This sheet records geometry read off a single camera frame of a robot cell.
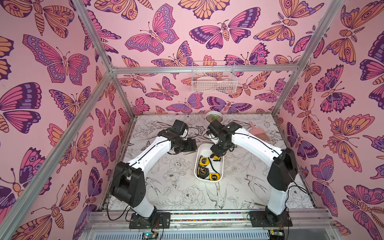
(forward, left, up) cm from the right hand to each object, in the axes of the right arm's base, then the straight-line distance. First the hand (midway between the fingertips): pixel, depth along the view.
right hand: (217, 151), depth 85 cm
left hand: (+2, +13, +1) cm, 14 cm away
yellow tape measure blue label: (-2, +7, -10) cm, 13 cm away
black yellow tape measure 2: (-11, +2, -10) cm, 15 cm away
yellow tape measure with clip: (+1, 0, -12) cm, 12 cm away
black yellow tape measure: (-9, +8, -10) cm, 16 cm away
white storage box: (+8, +7, -12) cm, 16 cm away
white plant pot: (+29, 0, -1) cm, 29 cm away
